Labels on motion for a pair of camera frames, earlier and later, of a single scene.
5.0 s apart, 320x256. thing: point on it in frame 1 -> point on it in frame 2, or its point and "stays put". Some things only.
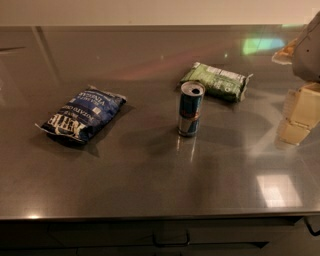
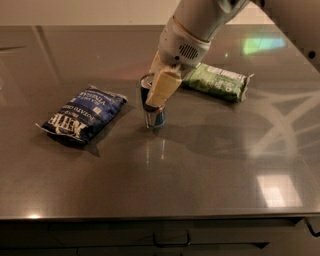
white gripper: [308, 55] -> [178, 45]
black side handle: [310, 227] stays put
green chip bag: [217, 82] stays put
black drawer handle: [171, 244] stays put
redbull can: [191, 93] -> [155, 116]
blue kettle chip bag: [85, 115] stays put
